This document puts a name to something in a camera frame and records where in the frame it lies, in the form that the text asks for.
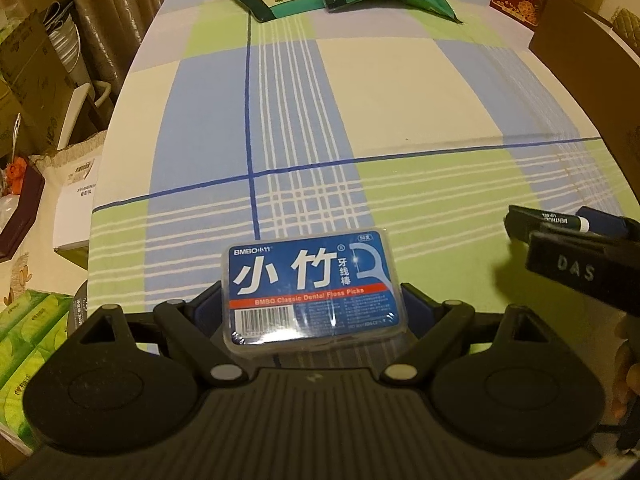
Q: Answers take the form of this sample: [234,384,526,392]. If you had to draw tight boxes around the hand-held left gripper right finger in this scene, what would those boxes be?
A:
[381,282,552,387]

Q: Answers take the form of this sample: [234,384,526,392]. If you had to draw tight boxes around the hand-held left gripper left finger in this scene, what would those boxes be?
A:
[75,282,248,387]

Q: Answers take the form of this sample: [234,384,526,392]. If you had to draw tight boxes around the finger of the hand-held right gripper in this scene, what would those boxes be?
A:
[503,209,546,245]
[575,206,640,240]

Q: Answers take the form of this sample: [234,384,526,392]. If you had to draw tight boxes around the black lip balm box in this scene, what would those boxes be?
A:
[509,204,592,235]

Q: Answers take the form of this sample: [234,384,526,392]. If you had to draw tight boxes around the blue floss pick box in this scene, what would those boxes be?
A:
[221,227,409,359]

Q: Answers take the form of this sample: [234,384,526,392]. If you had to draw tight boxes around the brown cardboard box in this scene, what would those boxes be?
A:
[529,0,640,223]

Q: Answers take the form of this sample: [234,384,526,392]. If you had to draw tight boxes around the person's right hand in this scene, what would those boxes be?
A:
[612,310,640,413]

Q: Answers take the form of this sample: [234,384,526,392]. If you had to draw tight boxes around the white paper carton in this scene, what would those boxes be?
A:
[52,152,104,254]

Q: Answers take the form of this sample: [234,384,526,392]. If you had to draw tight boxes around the green tissue pack bundle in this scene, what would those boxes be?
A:
[0,287,89,438]

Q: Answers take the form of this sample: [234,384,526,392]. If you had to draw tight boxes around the quilted chair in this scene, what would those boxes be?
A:
[606,5,640,45]

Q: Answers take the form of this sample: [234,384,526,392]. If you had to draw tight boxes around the dark red box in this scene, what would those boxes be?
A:
[0,160,44,262]

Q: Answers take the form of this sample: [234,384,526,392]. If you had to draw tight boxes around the orange object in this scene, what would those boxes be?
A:
[7,157,27,197]

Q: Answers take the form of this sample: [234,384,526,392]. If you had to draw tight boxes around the large cardboard carton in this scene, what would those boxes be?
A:
[0,0,101,157]

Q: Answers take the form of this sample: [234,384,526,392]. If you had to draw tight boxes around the stack of white bowls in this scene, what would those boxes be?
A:
[42,2,84,82]

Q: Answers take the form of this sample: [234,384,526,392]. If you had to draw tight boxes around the beige curtain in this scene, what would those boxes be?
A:
[0,0,242,128]

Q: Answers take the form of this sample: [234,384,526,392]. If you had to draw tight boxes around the white handled appliance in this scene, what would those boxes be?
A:
[57,80,114,152]

